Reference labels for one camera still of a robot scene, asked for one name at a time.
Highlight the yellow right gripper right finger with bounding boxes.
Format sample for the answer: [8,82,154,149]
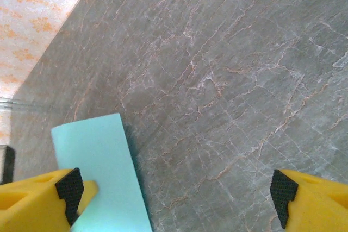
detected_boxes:
[270,168,348,232]

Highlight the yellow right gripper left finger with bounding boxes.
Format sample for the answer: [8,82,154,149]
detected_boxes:
[0,167,98,232]

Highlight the light blue paper sheet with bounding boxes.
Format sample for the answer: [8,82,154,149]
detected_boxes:
[51,112,153,232]

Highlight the aluminium frame corner post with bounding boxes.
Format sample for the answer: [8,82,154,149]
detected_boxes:
[0,96,30,112]

